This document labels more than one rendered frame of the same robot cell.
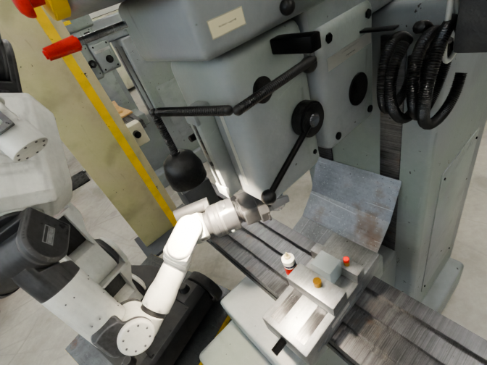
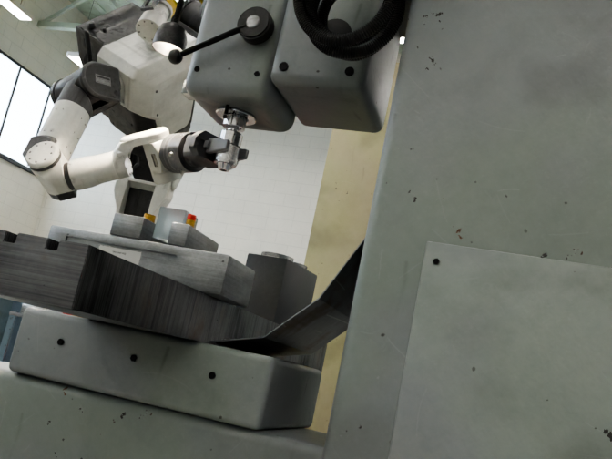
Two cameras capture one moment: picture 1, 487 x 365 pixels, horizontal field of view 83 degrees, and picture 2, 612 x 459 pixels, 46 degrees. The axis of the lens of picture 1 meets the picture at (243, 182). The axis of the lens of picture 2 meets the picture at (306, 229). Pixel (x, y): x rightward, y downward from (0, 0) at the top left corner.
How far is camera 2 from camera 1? 156 cm
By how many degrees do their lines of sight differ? 64
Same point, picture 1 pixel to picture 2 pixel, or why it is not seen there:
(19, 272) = (70, 80)
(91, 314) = (53, 125)
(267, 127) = (220, 15)
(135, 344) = (35, 154)
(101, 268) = not seen: hidden behind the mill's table
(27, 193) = (126, 62)
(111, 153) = (334, 351)
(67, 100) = (347, 247)
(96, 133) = not seen: hidden behind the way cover
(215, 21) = not seen: outside the picture
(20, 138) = (147, 15)
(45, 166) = (151, 61)
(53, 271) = (77, 91)
